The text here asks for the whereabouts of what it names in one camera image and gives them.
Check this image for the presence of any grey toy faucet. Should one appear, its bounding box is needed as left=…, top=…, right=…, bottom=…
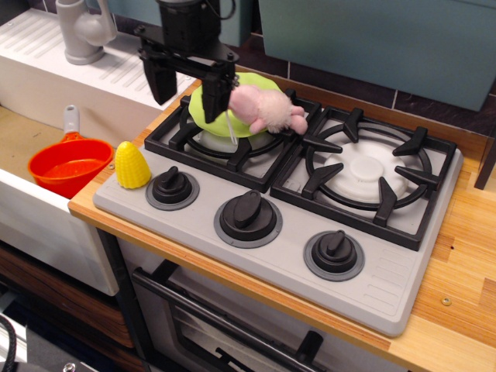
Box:
left=56, top=0, right=117, bottom=65

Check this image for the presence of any white toy sink unit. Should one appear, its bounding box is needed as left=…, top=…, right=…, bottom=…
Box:
left=0, top=9, right=198, bottom=298

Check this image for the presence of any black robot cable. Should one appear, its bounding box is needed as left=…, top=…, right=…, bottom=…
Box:
left=0, top=314, right=19, bottom=372

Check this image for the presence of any black left stove knob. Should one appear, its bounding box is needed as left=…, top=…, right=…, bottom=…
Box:
left=146, top=166, right=200, bottom=212

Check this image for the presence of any yellow toy corn cob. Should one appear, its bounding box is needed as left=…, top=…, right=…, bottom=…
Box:
left=115, top=141, right=151, bottom=189

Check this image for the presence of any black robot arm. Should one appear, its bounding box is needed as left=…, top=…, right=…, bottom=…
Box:
left=135, top=1, right=239, bottom=124

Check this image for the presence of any pink plush bunny toy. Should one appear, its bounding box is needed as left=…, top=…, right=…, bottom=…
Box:
left=228, top=85, right=308, bottom=135

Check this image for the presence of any orange plastic saucepan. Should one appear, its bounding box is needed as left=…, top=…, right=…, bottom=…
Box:
left=28, top=105, right=114, bottom=199

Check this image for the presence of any black left burner grate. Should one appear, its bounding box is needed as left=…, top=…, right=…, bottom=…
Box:
left=144, top=95, right=303, bottom=192

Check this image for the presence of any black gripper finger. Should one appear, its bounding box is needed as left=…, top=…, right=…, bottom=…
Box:
left=201, top=75, right=233, bottom=124
left=142, top=58, right=177, bottom=105

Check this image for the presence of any black middle stove knob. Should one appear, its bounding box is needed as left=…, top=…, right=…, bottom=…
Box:
left=214, top=190, right=283, bottom=249

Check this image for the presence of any lime green plastic plate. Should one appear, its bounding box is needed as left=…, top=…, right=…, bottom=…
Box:
left=188, top=73, right=283, bottom=138

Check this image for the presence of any black burner grate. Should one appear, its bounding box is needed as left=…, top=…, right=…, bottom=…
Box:
left=144, top=95, right=303, bottom=192
left=270, top=107, right=463, bottom=251

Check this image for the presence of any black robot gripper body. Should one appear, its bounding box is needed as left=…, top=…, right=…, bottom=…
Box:
left=135, top=7, right=238, bottom=87

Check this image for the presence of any grey toy stove top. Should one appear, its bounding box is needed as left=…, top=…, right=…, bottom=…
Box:
left=92, top=91, right=465, bottom=338

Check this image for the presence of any toy oven door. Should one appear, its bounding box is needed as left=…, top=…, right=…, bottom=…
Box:
left=129, top=260, right=346, bottom=371

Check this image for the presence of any black right stove knob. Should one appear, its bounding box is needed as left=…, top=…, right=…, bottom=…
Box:
left=303, top=230, right=365, bottom=282

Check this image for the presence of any black right burner grate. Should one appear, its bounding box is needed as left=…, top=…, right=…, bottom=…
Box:
left=270, top=107, right=463, bottom=251

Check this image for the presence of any black stove knob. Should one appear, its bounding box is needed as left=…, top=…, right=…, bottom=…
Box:
left=303, top=230, right=365, bottom=282
left=146, top=166, right=200, bottom=212
left=214, top=190, right=283, bottom=249

